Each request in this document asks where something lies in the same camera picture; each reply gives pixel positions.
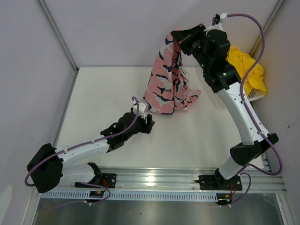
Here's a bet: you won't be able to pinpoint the white perforated plastic basket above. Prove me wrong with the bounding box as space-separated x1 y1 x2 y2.
247 89 264 102

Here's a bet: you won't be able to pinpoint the left aluminium corner post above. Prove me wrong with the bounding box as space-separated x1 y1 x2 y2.
36 0 79 73

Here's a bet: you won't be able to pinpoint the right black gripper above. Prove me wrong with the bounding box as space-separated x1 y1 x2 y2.
171 24 211 71

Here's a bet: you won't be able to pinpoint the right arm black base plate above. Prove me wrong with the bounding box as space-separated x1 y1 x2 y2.
194 175 242 191

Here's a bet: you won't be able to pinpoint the aluminium mounting rail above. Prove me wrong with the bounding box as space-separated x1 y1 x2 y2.
56 166 288 194

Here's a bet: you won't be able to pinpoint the right aluminium corner post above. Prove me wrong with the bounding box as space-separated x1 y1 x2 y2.
249 0 288 57

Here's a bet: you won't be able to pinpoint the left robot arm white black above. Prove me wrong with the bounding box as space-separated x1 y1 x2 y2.
24 112 155 193

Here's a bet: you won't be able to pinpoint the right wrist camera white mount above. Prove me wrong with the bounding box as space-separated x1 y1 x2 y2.
204 13 227 33

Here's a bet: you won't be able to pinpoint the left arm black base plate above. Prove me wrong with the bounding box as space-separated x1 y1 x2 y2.
93 173 117 188

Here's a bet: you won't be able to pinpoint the white slotted cable duct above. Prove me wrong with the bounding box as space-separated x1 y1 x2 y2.
41 190 218 202

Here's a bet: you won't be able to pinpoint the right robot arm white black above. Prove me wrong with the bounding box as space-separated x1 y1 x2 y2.
171 24 279 189

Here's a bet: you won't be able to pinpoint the pink whale print shorts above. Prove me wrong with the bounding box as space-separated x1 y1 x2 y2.
143 33 201 116

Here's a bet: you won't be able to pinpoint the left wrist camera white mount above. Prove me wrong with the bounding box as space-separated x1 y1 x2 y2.
132 102 147 120

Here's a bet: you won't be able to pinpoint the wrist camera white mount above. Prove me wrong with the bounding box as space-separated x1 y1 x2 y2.
204 13 227 33
132 102 147 120

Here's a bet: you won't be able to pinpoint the aluminium corner post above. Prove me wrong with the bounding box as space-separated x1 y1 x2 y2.
249 0 288 57
36 0 79 73

